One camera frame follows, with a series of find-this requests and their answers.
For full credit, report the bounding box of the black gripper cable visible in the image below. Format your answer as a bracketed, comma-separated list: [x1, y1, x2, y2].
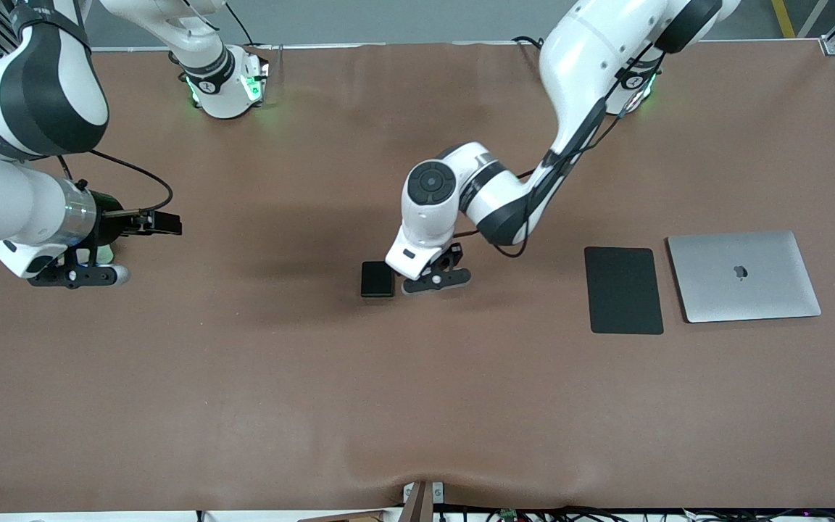
[452, 51, 668, 260]
[58, 148, 175, 213]

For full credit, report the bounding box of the black right arm base cable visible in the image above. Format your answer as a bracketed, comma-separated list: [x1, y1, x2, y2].
[225, 0, 275, 53]

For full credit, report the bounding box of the brown table cover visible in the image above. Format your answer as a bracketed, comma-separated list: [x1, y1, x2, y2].
[0, 40, 835, 513]

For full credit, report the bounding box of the black mouse pad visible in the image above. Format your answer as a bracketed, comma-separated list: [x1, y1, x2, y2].
[584, 246, 665, 336]

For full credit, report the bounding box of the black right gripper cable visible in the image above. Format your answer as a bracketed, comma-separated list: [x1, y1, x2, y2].
[58, 148, 175, 213]

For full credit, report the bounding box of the black phone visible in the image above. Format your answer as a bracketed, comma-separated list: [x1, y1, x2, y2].
[360, 261, 396, 299]

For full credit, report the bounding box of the silver laptop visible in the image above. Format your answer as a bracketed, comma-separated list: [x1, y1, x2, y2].
[666, 231, 822, 324]

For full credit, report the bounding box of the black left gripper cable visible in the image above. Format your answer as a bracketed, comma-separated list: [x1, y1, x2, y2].
[452, 51, 668, 260]

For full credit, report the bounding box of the metal table edge bracket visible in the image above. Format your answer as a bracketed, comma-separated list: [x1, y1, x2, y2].
[402, 481, 446, 522]

